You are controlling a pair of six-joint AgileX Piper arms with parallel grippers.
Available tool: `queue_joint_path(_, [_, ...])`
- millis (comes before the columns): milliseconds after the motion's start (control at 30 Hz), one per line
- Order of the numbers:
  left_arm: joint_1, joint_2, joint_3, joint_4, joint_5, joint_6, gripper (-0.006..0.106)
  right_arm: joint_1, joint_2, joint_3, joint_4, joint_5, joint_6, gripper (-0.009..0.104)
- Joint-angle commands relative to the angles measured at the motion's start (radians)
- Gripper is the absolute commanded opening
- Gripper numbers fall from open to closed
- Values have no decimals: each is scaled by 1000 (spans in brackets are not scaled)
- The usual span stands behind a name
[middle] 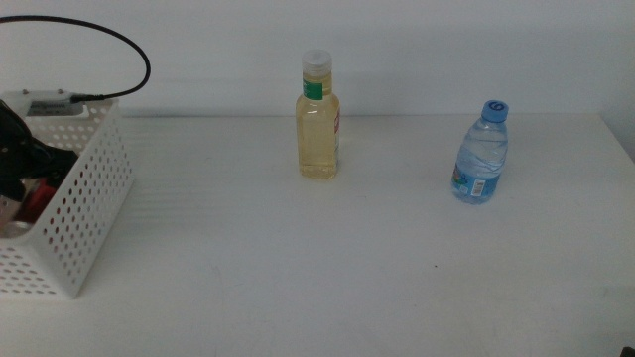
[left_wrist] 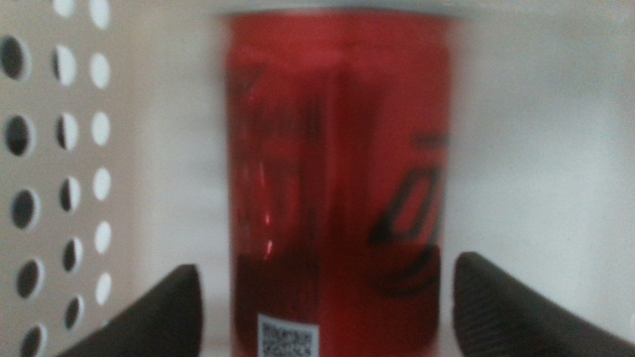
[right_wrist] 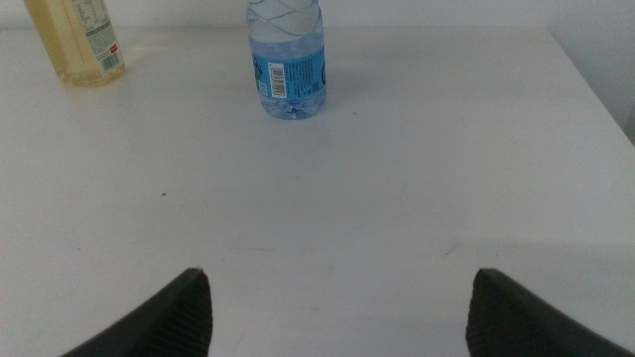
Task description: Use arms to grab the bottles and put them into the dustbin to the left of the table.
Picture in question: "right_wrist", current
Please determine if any water bottle blue cap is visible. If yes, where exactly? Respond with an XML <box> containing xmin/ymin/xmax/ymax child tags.
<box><xmin>245</xmin><ymin>0</ymin><xmax>327</xmax><ymax>121</ymax></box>

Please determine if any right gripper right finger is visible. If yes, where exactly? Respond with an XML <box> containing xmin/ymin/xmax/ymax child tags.
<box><xmin>464</xmin><ymin>268</ymin><xmax>635</xmax><ymax>357</ymax></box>

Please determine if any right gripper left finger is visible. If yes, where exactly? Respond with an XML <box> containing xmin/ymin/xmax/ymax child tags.
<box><xmin>59</xmin><ymin>267</ymin><xmax>214</xmax><ymax>357</ymax></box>

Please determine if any yellow liquid bottle white cap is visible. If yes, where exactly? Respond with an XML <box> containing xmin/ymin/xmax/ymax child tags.
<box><xmin>23</xmin><ymin>0</ymin><xmax>127</xmax><ymax>88</ymax></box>

